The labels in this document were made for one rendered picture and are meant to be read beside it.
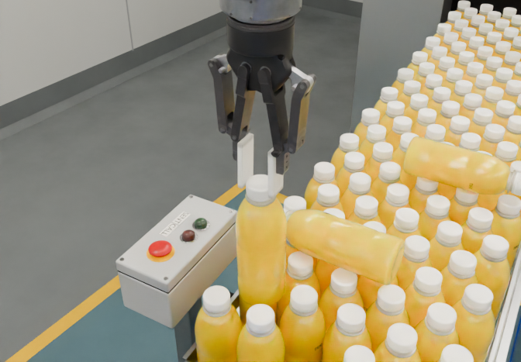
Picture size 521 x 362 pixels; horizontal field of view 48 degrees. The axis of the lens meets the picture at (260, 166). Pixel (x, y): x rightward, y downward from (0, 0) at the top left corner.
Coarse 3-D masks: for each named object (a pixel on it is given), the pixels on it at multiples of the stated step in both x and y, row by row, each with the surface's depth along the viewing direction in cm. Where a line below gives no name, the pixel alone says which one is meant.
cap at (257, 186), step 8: (256, 176) 77; (264, 176) 77; (248, 184) 76; (256, 184) 76; (264, 184) 76; (248, 192) 76; (256, 192) 75; (264, 192) 75; (256, 200) 76; (264, 200) 76
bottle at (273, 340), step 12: (240, 336) 81; (252, 336) 80; (264, 336) 79; (276, 336) 81; (240, 348) 81; (252, 348) 80; (264, 348) 79; (276, 348) 80; (240, 360) 82; (252, 360) 80; (264, 360) 80; (276, 360) 81
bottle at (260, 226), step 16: (240, 208) 78; (256, 208) 76; (272, 208) 77; (240, 224) 78; (256, 224) 76; (272, 224) 77; (240, 240) 79; (256, 240) 77; (272, 240) 78; (240, 256) 81; (256, 256) 79; (272, 256) 79; (240, 272) 83; (256, 272) 81; (272, 272) 81; (240, 288) 85; (256, 288) 82; (272, 288) 83; (256, 304) 84; (272, 304) 85
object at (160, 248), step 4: (160, 240) 91; (164, 240) 91; (152, 244) 90; (156, 244) 90; (160, 244) 90; (164, 244) 90; (168, 244) 90; (148, 248) 90; (152, 248) 89; (156, 248) 89; (160, 248) 89; (164, 248) 89; (168, 248) 89; (152, 252) 89; (156, 252) 89; (160, 252) 89; (164, 252) 89; (168, 252) 89; (156, 256) 88; (160, 256) 88
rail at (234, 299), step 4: (236, 292) 100; (232, 296) 99; (236, 296) 99; (232, 300) 98; (236, 300) 99; (232, 304) 98; (236, 304) 100; (236, 308) 100; (192, 348) 90; (188, 352) 89; (192, 352) 89; (196, 352) 91; (184, 356) 89; (188, 356) 89; (192, 356) 90; (196, 356) 91; (184, 360) 89; (188, 360) 89; (192, 360) 90
